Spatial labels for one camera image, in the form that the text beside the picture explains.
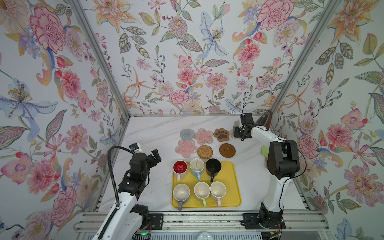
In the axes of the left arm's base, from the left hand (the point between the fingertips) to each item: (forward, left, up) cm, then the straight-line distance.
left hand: (153, 152), depth 80 cm
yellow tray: (-6, -42, -17) cm, 46 cm away
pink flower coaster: (+23, -30, -16) cm, 41 cm away
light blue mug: (-2, -24, -14) cm, 28 cm away
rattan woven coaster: (+10, -29, -17) cm, 35 cm away
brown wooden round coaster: (+11, -45, -17) cm, 49 cm away
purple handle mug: (-17, -15, -16) cm, 27 cm away
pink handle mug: (-15, -35, -16) cm, 41 cm away
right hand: (+21, -53, -10) cm, 58 cm away
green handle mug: (-16, -26, -14) cm, 33 cm away
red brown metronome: (+25, -69, -1) cm, 74 cm away
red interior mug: (-3, -14, -15) cm, 20 cm away
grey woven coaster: (+26, -18, -17) cm, 35 cm away
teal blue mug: (+16, -48, 0) cm, 51 cm away
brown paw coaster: (+25, -43, -17) cm, 53 cm away
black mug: (-3, -33, -12) cm, 35 cm away
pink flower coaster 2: (+15, -17, -18) cm, 29 cm away
